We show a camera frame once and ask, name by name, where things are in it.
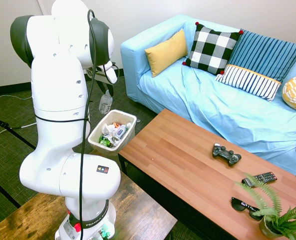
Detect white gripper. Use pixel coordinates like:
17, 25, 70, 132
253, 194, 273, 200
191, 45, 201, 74
94, 60, 119, 98

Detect clear plastic water bottle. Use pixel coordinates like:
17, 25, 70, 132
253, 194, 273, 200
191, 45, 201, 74
98, 89, 113, 115

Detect white trash bin with liner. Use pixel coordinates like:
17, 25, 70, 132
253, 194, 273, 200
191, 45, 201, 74
87, 109, 138, 157

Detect crumpled white paper trash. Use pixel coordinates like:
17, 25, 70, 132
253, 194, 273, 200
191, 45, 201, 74
101, 123, 117, 137

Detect green wrapper trash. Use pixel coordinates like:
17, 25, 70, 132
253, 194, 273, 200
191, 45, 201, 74
99, 134, 113, 147

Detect plain yellow pillow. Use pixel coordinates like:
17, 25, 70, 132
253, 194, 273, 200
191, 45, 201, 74
144, 28, 189, 78

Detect black stand leg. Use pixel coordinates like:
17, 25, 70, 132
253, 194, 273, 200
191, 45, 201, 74
0, 173, 22, 209
0, 111, 37, 151

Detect reddish wooden coffee table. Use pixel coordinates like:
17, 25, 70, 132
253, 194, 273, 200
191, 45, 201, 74
117, 108, 296, 240

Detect black white checked pillow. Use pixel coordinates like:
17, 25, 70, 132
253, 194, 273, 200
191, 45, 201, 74
182, 21, 245, 76

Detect light blue covered sofa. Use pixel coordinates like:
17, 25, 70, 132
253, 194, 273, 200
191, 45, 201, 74
120, 13, 296, 181

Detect rustic dark wood table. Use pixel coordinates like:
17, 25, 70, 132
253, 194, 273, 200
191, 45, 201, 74
0, 149, 178, 240

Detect black game controller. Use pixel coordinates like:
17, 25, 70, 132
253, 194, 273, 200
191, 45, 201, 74
212, 142, 242, 167

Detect white navy striped pillow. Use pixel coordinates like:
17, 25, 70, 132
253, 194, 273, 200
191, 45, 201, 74
214, 64, 282, 103

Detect blue striped large pillow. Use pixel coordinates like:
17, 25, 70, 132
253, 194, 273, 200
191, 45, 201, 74
226, 29, 296, 83

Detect black sunglasses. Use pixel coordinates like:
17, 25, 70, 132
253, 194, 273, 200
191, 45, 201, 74
231, 196, 263, 222

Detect black TV remote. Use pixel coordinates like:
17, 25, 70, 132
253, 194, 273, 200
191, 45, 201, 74
242, 171, 278, 188

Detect green fern plant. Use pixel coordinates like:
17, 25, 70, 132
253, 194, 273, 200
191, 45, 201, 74
234, 172, 296, 240

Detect olive plant pot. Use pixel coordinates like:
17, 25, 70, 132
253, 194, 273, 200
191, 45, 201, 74
259, 216, 285, 239

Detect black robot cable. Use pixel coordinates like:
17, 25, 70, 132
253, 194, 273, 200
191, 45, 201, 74
78, 9, 120, 240

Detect white floor cable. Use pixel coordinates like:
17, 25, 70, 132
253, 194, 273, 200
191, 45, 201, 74
0, 121, 37, 140

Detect thin pale green cable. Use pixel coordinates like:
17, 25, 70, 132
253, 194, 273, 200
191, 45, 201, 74
0, 94, 33, 106

